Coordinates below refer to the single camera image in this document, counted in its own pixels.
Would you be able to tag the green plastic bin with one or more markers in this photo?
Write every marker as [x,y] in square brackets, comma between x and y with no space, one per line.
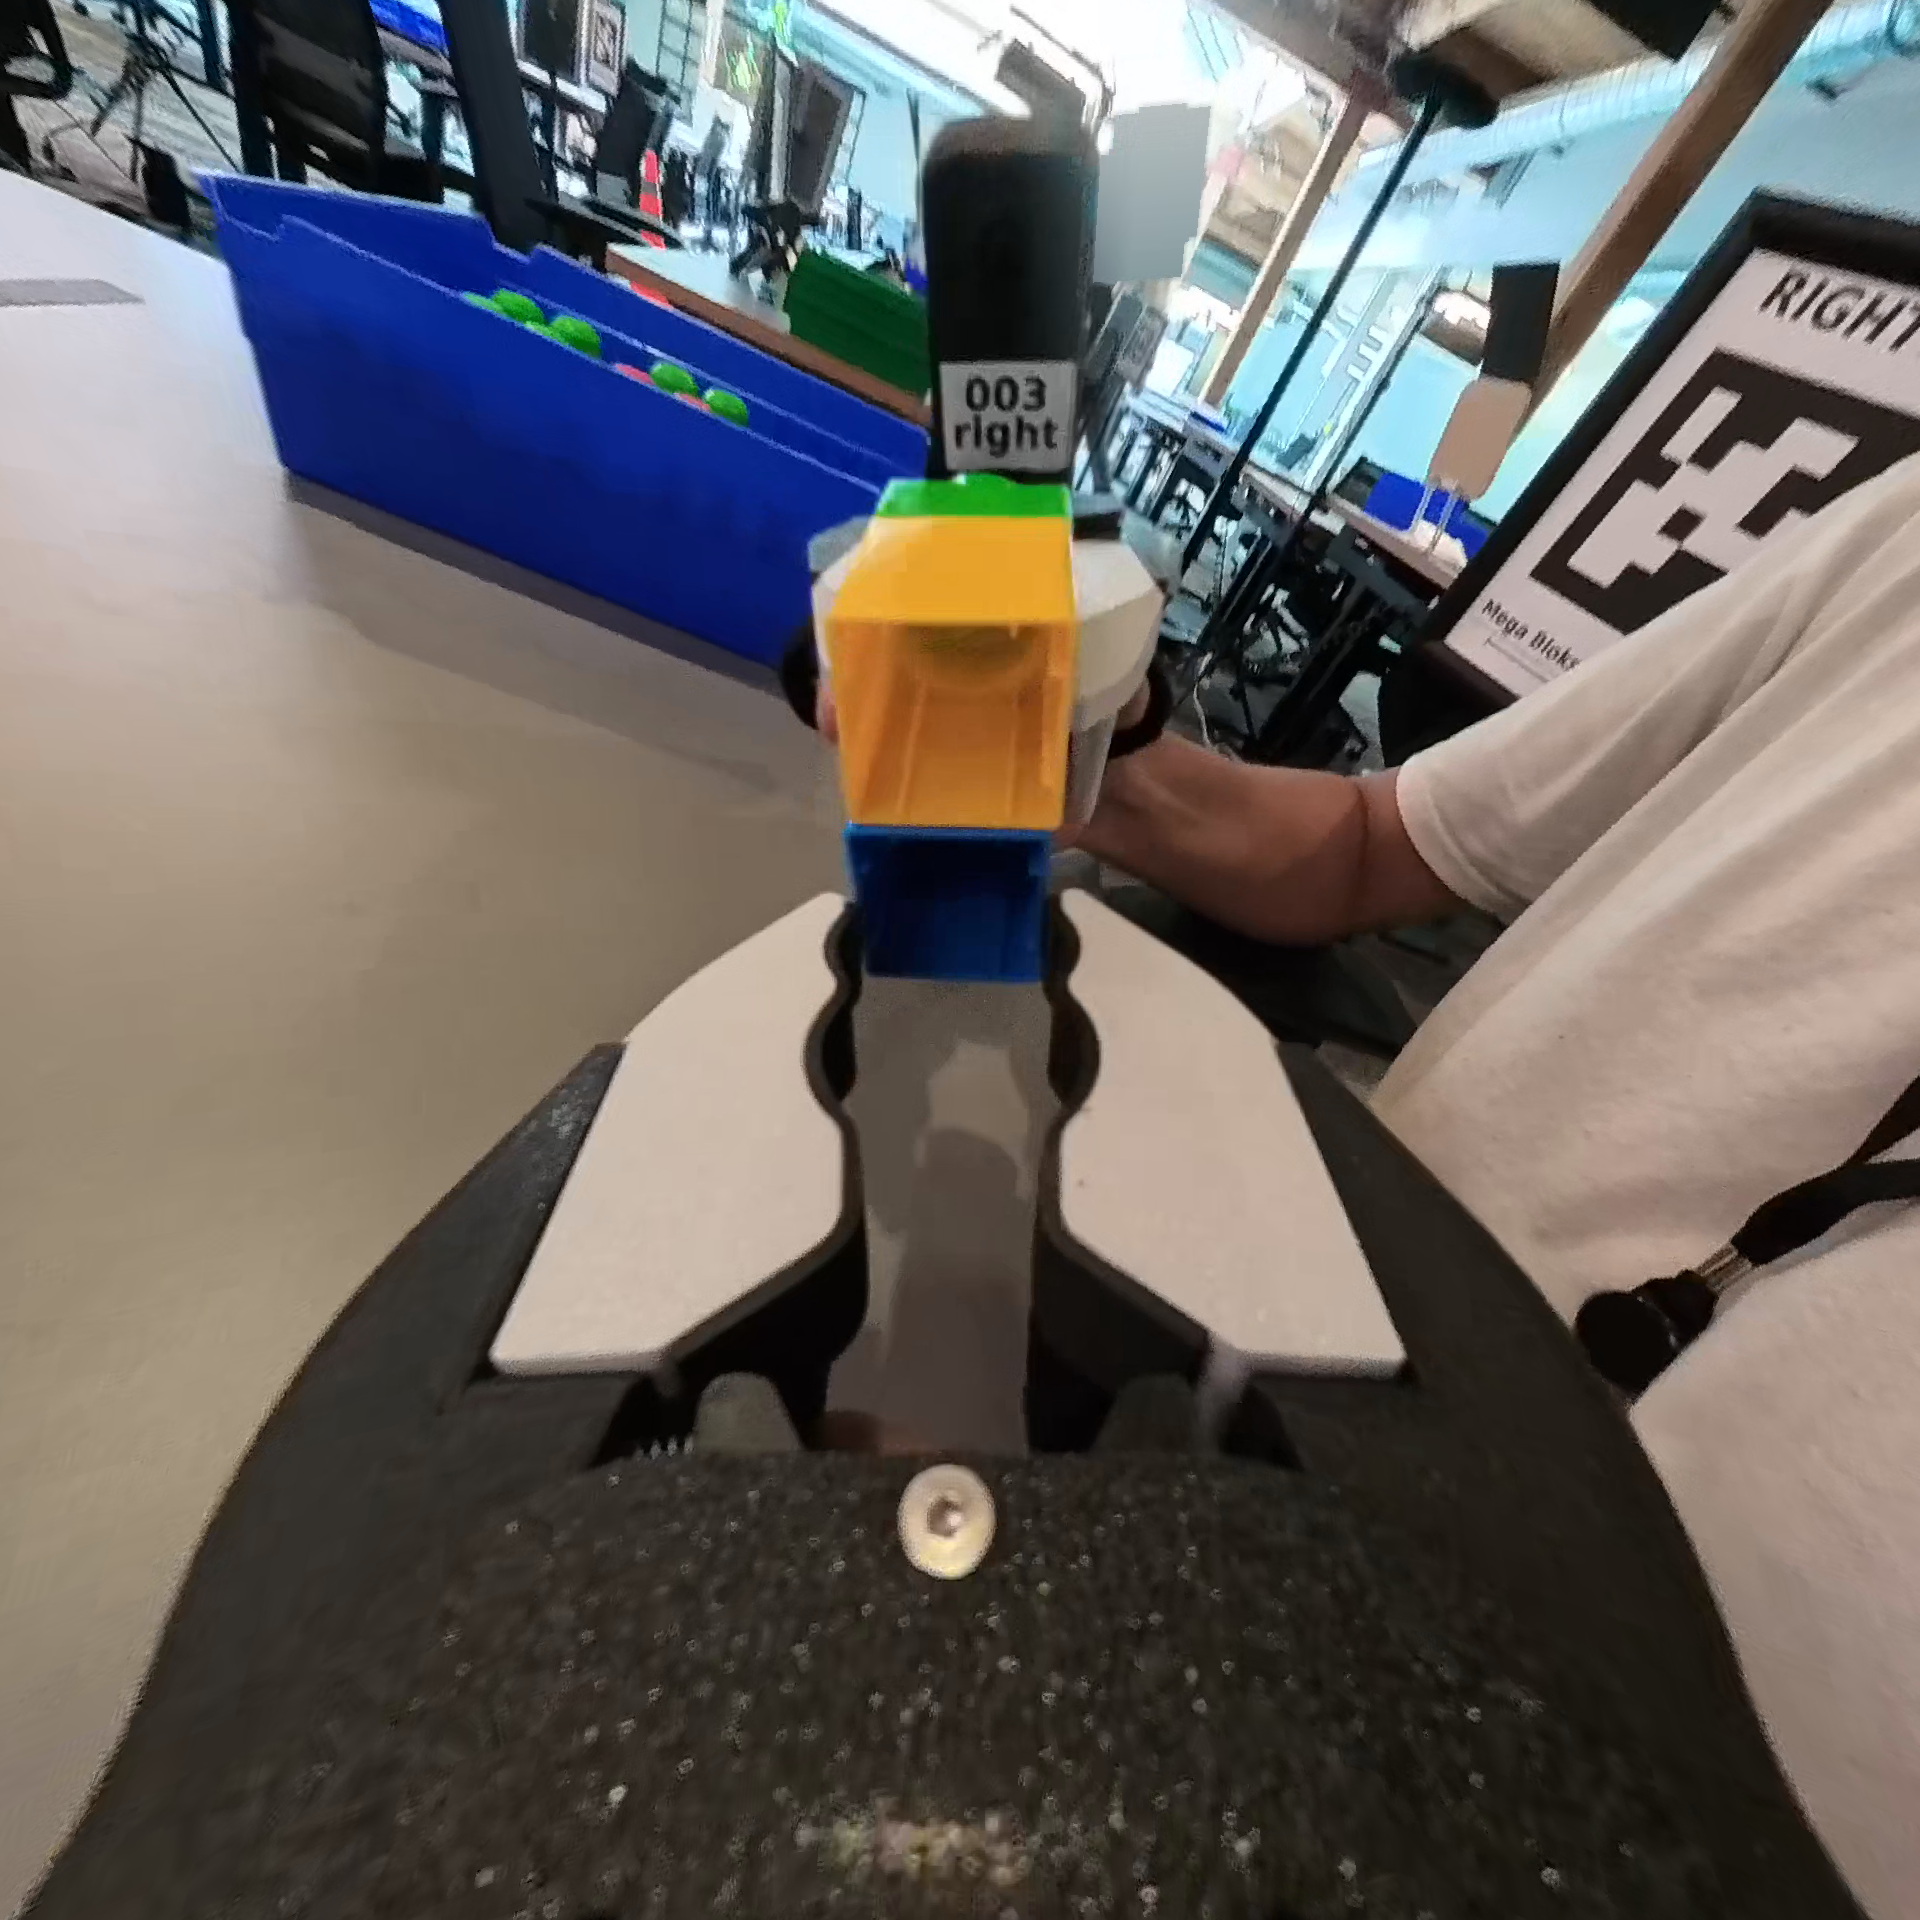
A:
[855,306]

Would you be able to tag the black office chair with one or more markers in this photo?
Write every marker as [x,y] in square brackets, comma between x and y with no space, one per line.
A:
[495,105]
[315,90]
[629,135]

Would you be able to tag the blue plastic bin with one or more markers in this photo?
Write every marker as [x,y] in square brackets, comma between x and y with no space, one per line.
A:
[523,494]
[375,255]

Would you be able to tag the blue single-stud toy block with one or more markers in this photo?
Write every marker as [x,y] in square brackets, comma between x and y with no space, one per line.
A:
[945,902]

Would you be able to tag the black framed sign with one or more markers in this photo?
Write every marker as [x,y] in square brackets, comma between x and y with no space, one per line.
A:
[1725,494]

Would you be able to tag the person's right forearm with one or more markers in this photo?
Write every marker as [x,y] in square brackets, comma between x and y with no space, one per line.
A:
[1261,839]

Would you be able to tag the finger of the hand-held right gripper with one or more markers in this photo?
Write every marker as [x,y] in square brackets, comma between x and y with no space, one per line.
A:
[1118,616]
[835,558]

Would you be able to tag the orange traffic cone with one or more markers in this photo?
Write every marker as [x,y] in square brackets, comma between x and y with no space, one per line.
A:
[653,189]

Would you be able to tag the yellow single-stud toy block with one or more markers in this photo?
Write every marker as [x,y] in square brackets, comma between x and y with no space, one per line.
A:
[870,704]

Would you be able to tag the wooden table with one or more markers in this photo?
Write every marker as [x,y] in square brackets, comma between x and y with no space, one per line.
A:
[721,293]

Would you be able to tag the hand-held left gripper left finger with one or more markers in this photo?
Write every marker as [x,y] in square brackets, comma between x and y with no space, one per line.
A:
[675,1185]

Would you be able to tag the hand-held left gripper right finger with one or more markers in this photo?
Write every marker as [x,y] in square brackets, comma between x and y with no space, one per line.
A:
[1231,1185]

